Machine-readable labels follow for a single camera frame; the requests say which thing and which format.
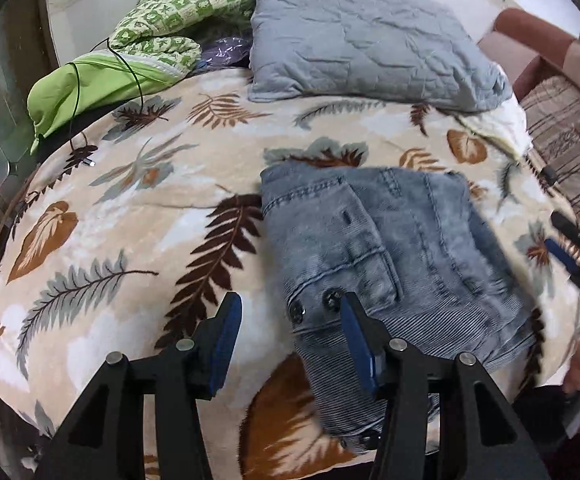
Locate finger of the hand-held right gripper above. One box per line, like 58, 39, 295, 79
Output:
544, 238, 580, 281
550, 211, 580, 258

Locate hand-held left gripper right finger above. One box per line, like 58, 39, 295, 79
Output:
339, 291, 553, 480

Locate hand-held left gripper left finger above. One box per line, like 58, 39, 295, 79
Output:
35, 291, 243, 480

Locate grey-blue denim pants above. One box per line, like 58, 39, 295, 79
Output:
259, 162, 546, 453

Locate striped floral cushion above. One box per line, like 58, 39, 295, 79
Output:
520, 77, 580, 236

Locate cream pillow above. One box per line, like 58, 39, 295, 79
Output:
457, 97, 528, 161

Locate leaf print blanket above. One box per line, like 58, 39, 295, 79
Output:
0, 67, 580, 480

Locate brown upholstered sofa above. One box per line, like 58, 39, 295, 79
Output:
477, 7, 580, 106

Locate grey quilted pillow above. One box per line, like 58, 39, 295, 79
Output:
247, 0, 513, 113

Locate green patterned quilt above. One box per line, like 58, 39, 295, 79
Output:
26, 0, 256, 156

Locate thin black cable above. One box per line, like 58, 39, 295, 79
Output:
67, 37, 146, 168

